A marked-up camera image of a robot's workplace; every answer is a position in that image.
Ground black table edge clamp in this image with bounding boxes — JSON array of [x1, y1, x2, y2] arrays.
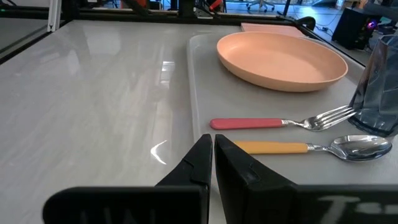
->
[[291, 16, 317, 32]]

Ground blue patterned cup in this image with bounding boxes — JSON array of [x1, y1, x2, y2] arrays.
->
[[348, 34, 398, 139]]

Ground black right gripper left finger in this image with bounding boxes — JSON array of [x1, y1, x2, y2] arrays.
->
[[42, 133, 214, 224]]

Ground pink spiral notebook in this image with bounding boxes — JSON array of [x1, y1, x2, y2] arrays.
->
[[240, 22, 307, 39]]

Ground black aluminium frame post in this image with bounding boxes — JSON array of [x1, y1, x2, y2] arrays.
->
[[61, 0, 79, 20]]

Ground black computer tower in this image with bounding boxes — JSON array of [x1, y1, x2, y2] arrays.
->
[[331, 7, 379, 51]]

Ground red tool handle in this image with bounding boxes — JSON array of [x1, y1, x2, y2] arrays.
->
[[208, 0, 224, 12]]

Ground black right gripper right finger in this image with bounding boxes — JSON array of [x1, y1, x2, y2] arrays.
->
[[214, 134, 398, 224]]

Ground blue office chair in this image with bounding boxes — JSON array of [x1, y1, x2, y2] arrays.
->
[[245, 0, 276, 14]]

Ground white aluminium profile bar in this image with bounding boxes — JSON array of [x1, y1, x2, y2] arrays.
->
[[47, 0, 62, 33]]

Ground peach round plate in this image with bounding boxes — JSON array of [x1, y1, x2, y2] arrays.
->
[[216, 30, 349, 93]]

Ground yellow handled spoon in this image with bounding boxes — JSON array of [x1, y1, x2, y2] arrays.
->
[[233, 134, 394, 162]]

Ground red handled fork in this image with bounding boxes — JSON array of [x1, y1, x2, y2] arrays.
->
[[209, 105, 359, 133]]

